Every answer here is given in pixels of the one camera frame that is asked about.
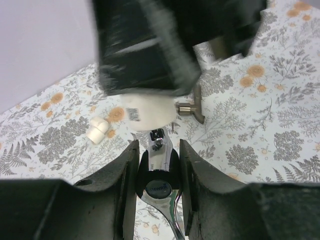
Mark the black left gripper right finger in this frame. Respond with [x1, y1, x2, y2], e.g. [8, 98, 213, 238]
[179, 140, 320, 240]

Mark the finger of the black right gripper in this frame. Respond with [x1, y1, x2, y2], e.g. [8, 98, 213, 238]
[91, 0, 201, 97]
[162, 0, 267, 58]

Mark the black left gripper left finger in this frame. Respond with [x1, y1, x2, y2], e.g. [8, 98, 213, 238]
[0, 140, 140, 240]

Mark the white elbow fitting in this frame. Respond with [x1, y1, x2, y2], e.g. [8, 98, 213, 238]
[120, 94, 177, 131]

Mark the white elbow fitting left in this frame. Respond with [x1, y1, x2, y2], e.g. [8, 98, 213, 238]
[86, 116, 110, 145]

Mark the bronze water faucet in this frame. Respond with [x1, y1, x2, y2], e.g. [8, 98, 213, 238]
[176, 84, 205, 125]

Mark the floral patterned table mat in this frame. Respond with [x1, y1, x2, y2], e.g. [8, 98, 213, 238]
[0, 0, 320, 185]

